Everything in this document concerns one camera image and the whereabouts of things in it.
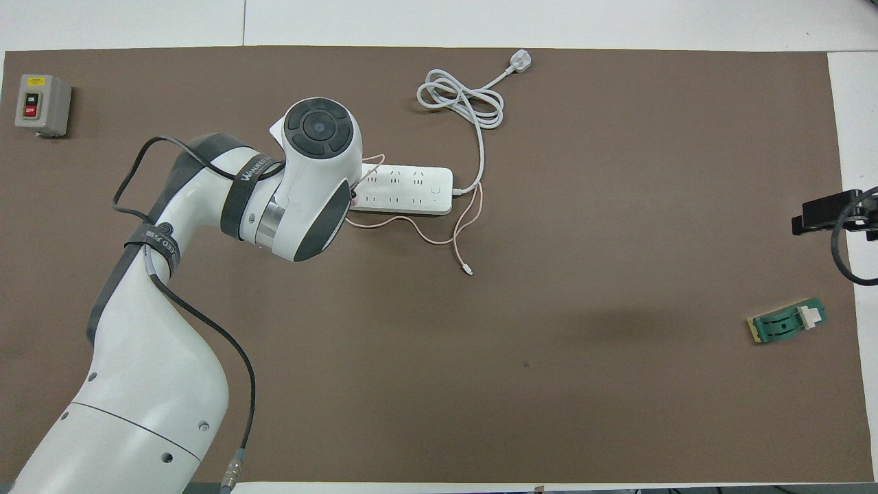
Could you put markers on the grey on-off switch box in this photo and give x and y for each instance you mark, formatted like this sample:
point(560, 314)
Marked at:
point(42, 104)

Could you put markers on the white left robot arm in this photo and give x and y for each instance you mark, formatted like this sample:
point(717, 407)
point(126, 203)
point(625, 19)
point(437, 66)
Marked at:
point(158, 384)

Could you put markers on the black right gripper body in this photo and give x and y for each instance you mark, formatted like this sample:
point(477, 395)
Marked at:
point(870, 216)

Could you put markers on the brown table mat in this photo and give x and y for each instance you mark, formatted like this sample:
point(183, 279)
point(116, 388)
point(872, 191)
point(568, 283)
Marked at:
point(480, 384)

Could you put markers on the green knife switch block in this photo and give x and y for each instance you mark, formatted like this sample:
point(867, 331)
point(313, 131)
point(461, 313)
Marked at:
point(785, 322)

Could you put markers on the white power strip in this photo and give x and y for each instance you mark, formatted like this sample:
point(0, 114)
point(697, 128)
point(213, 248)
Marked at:
point(411, 189)

